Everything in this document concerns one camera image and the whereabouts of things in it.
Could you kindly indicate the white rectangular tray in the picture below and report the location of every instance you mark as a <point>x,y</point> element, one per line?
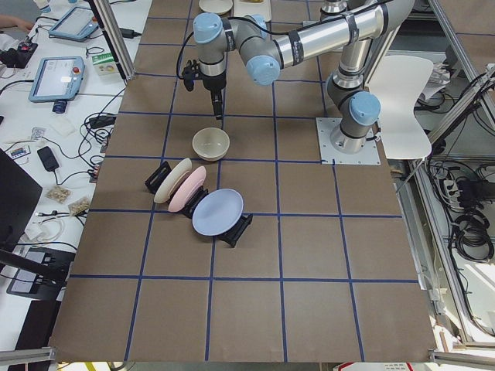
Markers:
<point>242,7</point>

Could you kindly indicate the light blue plate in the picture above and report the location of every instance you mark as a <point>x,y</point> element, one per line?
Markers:
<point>218,212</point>

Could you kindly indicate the blue teach pendant far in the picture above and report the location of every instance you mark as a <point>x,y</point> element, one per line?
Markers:
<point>77,25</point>

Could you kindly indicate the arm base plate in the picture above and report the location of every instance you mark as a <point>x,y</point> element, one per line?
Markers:
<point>337,149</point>

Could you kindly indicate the cream plate in rack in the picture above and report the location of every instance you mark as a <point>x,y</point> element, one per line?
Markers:
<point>173,181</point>

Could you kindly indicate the blue teach pendant near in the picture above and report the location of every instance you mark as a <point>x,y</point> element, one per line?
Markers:
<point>57,78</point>

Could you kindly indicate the green white carton box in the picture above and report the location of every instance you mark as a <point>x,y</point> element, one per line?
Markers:
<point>104,64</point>

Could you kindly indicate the white chair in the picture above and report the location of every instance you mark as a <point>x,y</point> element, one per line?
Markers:
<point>398,82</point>

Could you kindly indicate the blue teach pendant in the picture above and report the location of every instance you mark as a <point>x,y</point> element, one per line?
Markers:
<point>77,25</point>
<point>57,78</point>

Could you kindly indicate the black power adapter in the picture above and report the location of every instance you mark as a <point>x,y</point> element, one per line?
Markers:
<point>129,33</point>

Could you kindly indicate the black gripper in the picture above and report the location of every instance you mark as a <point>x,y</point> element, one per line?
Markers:
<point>213,83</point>

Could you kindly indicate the pink plate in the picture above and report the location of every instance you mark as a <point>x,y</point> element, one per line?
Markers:
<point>186,191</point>

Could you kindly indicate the white round plate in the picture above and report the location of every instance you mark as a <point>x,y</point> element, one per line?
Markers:
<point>219,7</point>

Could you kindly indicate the aluminium frame post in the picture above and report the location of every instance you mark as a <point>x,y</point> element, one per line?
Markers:
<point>108,24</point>

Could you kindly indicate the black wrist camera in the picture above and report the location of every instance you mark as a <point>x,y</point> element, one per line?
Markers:
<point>190,74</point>

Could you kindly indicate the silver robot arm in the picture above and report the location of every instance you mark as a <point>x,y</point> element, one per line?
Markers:
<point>340,27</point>

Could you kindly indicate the black plate rack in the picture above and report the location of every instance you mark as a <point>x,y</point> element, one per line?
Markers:
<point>231,237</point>

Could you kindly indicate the cream ceramic bowl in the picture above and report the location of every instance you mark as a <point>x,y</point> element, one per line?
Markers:
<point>211,144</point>

